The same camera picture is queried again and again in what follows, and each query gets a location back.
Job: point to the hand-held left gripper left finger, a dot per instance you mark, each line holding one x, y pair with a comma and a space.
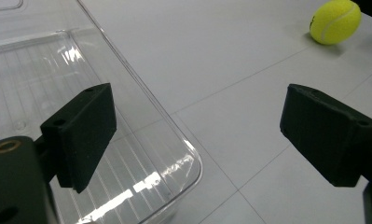
81, 133

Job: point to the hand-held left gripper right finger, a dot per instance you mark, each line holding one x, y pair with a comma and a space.
323, 137

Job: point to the clear plastic container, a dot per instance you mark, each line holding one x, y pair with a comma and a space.
34, 74

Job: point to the yellow tennis ball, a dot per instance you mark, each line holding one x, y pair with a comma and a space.
335, 21

